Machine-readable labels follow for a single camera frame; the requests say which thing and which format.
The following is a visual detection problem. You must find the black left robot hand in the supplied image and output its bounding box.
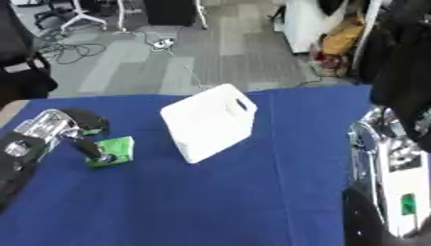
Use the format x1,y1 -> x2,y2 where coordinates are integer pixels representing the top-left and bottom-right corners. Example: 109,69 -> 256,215
59,107 -> 118,163

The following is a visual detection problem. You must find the green packet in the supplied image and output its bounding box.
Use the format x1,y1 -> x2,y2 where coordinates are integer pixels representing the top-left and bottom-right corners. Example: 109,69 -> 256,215
84,135 -> 137,169

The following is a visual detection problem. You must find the black bag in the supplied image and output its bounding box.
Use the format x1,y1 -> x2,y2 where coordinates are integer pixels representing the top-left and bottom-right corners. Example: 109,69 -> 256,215
0,0 -> 61,109

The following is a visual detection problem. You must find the white chair base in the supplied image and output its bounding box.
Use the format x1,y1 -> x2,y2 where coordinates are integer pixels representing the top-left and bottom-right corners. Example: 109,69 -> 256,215
59,0 -> 110,33

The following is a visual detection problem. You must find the black chair base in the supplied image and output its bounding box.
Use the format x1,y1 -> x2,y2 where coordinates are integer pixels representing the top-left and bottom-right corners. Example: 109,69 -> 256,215
32,9 -> 64,31

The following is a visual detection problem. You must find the white stand pole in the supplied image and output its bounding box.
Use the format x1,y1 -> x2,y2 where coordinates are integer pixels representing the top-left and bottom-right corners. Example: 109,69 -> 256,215
113,0 -> 137,35

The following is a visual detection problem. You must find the white power strip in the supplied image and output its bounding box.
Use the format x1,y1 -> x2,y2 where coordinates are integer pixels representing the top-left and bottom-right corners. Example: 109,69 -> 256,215
149,37 -> 179,51

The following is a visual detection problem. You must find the black cabinet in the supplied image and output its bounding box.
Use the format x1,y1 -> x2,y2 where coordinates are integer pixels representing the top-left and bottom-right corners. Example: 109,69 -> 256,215
142,0 -> 199,27

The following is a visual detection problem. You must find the red patterned bag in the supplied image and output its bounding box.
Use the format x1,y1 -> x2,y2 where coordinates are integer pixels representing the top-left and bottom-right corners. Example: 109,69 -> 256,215
308,51 -> 354,79

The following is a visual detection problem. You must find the yellow bag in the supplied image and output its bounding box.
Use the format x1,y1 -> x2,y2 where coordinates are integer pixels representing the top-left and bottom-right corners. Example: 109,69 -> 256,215
317,13 -> 368,56

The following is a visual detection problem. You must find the black floor cable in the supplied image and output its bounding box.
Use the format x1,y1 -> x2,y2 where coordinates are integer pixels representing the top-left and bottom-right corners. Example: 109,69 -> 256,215
35,28 -> 110,65

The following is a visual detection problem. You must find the white floor cable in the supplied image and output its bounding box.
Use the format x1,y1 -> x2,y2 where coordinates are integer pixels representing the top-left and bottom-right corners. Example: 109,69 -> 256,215
165,47 -> 208,89

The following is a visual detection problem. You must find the white box with handle hole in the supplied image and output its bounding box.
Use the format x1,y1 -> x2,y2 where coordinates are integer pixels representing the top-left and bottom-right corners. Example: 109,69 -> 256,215
158,83 -> 260,165

